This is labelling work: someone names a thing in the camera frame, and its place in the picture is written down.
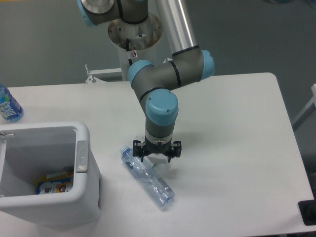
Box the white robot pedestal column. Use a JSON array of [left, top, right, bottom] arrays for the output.
[[108, 13, 163, 81]]

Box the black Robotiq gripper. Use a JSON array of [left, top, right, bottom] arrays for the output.
[[132, 139, 182, 163]]

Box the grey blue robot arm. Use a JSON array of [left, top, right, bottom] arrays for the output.
[[77, 0, 215, 159]]

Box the black clamp at table corner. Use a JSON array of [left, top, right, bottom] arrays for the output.
[[298, 199, 316, 226]]

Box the white middle frame bracket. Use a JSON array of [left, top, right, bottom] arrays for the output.
[[163, 58, 173, 63]]

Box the white paper bag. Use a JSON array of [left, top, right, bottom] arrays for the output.
[[135, 135, 173, 176]]

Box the white left frame bracket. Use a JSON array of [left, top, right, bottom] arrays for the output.
[[85, 64, 122, 83]]

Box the white frame bracket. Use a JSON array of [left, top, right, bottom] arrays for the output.
[[85, 64, 122, 83], [163, 58, 173, 63]]

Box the yellow blue snack wrapper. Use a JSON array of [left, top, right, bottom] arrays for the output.
[[36, 169, 74, 195]]

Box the black cable on pedestal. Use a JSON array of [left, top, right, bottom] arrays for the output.
[[125, 38, 135, 67]]

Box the white trash can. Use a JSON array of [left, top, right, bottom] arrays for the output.
[[0, 121, 101, 225]]

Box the clear plastic bottle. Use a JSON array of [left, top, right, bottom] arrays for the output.
[[119, 146, 175, 208]]

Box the blue labelled water bottle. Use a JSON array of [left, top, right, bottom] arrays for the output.
[[0, 84, 24, 122]]

